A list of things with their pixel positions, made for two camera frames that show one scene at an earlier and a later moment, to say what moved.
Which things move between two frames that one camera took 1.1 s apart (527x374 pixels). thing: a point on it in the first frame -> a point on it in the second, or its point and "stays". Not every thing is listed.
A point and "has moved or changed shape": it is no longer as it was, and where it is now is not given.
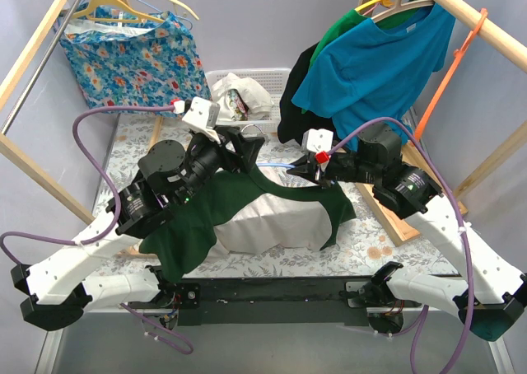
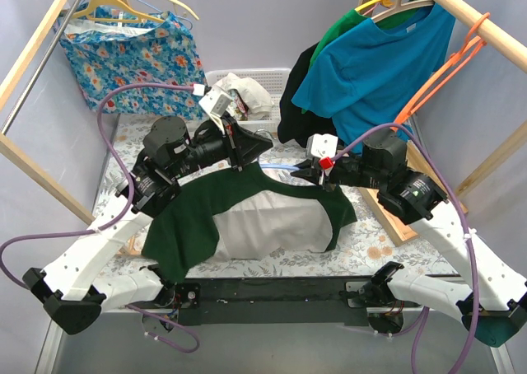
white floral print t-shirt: (241, 98) stays
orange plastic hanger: (456, 54) has moved or changed shape
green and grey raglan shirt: (251, 210) stays
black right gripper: (319, 172) stays
